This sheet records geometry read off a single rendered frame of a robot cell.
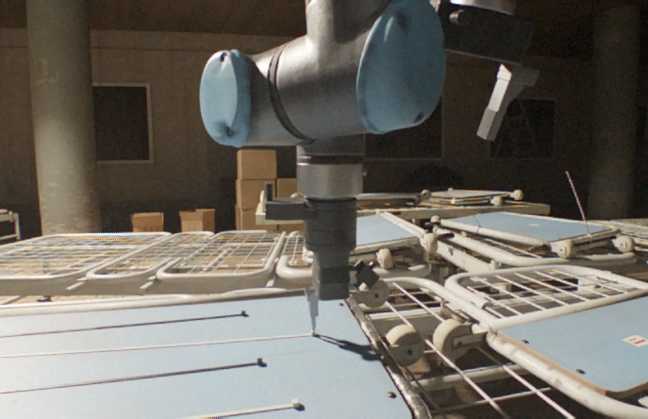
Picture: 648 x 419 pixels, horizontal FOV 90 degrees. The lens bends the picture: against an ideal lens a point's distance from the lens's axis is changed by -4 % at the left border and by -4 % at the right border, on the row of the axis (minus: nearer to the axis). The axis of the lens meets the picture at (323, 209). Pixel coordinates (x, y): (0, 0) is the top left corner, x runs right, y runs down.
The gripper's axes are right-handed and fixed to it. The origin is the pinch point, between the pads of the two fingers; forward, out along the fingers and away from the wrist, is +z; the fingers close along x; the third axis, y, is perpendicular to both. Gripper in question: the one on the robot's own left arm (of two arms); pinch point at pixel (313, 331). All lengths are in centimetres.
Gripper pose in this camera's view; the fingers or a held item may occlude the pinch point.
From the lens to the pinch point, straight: 54.0
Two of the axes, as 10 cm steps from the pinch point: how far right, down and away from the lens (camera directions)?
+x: -1.7, -1.7, 9.7
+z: 0.0, 9.8, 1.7
